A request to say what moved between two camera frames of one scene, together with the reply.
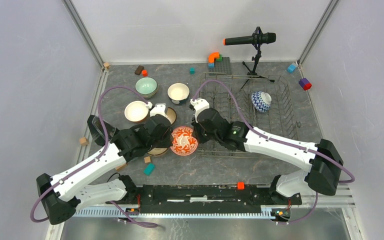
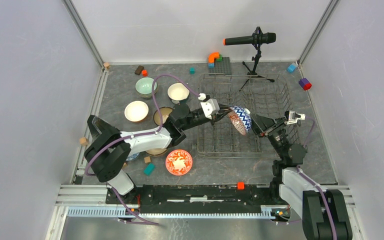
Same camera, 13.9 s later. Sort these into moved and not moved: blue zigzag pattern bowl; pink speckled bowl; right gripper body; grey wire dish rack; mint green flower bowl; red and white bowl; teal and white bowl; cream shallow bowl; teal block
Moved: right gripper body; blue zigzag pattern bowl; red and white bowl
Not moved: pink speckled bowl; mint green flower bowl; teal block; cream shallow bowl; teal and white bowl; grey wire dish rack
